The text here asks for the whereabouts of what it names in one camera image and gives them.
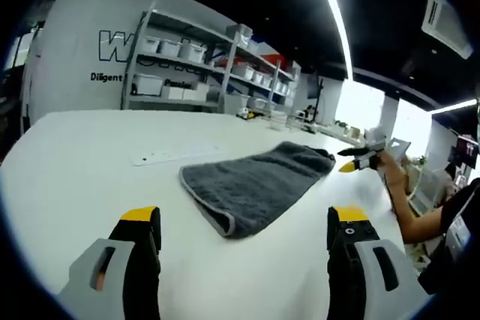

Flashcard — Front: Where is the grey towel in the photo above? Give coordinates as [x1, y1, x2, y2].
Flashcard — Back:
[178, 140, 337, 239]

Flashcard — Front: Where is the white flat perforated panel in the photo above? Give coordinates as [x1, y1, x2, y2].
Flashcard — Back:
[129, 143, 221, 166]

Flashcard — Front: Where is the black monitor on stand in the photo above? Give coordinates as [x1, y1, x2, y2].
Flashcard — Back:
[305, 74, 327, 121]

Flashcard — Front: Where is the clear plastic container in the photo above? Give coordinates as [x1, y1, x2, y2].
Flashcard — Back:
[268, 108, 301, 132]

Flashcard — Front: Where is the short ceiling light strip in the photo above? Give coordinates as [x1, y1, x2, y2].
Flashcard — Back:
[429, 97, 477, 115]

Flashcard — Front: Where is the white chest-worn device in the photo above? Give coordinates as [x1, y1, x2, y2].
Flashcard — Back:
[444, 205, 477, 265]

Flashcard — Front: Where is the long ceiling light strip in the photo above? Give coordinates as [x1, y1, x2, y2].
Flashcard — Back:
[307, 0, 356, 81]

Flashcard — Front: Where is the ceiling air conditioner unit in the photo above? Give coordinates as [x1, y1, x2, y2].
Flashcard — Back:
[420, 0, 474, 61]

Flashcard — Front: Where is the metal shelving with white bins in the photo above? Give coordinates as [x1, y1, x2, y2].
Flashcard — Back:
[133, 23, 299, 111]

